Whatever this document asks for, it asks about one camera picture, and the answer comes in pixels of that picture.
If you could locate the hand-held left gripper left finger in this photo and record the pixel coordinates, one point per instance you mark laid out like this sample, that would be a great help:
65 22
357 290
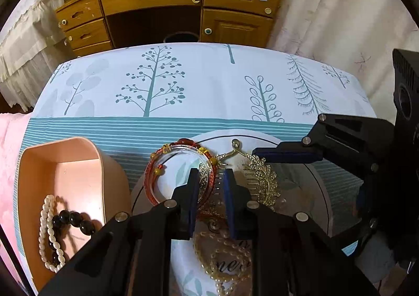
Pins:
192 198

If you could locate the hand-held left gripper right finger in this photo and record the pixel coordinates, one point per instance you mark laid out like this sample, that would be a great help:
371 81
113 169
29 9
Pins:
229 199

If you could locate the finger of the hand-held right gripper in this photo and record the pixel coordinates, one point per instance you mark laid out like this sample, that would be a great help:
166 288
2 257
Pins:
379 211
288 153

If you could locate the gold leaf hair comb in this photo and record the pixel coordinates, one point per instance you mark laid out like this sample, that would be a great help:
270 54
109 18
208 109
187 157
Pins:
263 180

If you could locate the pink plastic storage box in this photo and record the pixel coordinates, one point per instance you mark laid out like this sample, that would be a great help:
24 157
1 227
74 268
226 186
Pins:
78 181

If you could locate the red bangle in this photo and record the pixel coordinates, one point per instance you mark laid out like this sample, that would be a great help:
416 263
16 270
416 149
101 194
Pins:
149 181

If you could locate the clear glass bangle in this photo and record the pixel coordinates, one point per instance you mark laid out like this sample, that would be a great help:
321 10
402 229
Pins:
183 146

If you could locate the tree print tablecloth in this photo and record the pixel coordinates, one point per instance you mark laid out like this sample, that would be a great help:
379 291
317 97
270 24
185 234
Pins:
203 86

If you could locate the white leaf print curtain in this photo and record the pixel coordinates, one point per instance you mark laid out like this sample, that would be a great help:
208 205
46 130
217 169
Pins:
343 14

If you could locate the dark waste bin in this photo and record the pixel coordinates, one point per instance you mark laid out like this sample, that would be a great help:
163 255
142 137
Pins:
180 37

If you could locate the pink blanket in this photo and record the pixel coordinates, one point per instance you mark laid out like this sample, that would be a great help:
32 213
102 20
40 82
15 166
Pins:
9 168

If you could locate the white lace furniture cover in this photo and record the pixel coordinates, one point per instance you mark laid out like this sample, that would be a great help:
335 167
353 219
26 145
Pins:
26 54

